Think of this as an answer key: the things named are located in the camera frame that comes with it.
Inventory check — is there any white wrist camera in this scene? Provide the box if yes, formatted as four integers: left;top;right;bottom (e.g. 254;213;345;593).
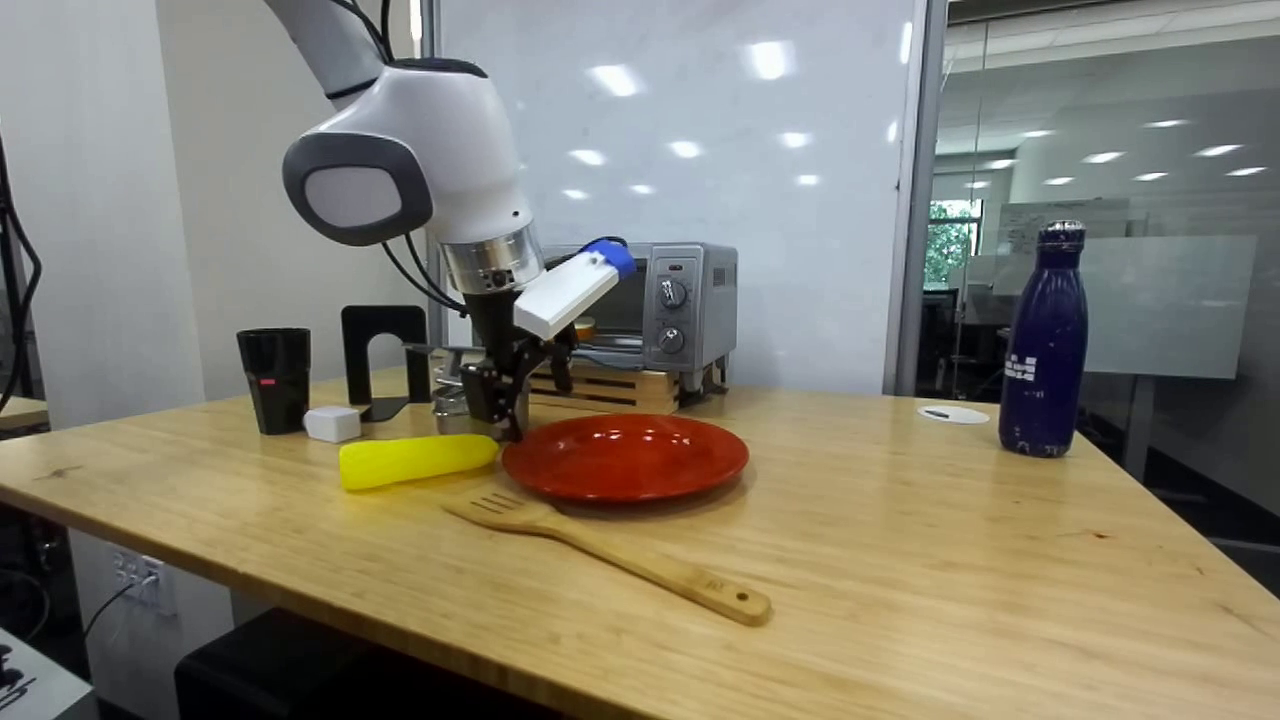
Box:
509;237;640;345

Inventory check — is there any black metal bookend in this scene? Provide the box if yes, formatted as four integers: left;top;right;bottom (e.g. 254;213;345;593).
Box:
336;304;437;429

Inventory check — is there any wooden slotted spatula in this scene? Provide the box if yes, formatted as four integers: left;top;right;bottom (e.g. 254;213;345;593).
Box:
438;483;774;633

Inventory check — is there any framed whiteboard panel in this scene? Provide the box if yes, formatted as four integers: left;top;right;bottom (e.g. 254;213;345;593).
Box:
418;0;952;400

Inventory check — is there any silver toaster oven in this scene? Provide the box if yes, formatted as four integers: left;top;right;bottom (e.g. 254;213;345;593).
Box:
534;237;739;377

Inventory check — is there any white wall power outlet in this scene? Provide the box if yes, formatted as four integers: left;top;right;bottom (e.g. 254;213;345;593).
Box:
117;557;173;615

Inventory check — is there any wooden slatted crate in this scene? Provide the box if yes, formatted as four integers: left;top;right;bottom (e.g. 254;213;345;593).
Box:
524;357;732;417

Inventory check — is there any yellow toy corn cob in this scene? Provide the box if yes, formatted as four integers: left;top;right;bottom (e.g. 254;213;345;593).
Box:
331;434;505;498

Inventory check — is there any small white block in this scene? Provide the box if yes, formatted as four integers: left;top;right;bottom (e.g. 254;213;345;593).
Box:
300;404;367;450

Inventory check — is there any glass oven door with handle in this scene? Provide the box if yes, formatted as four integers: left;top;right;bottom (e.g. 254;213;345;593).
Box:
400;341;677;404

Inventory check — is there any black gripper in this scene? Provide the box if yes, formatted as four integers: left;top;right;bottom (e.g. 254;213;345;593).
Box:
460;286;581;450

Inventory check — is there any black plastic tumbler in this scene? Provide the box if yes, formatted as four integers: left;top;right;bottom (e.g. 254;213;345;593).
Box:
233;323;317;440

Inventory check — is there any white table cable grommet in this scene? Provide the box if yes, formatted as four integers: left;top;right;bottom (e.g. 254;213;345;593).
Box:
914;400;993;434

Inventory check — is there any red plate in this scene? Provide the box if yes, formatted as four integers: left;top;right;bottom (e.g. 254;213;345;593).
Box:
498;411;752;510

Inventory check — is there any dark blue water bottle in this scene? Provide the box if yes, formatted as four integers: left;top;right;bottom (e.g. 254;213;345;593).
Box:
994;222;1093;464

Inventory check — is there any black hanging cable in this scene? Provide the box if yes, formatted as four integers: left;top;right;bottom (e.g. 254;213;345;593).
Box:
0;135;46;411

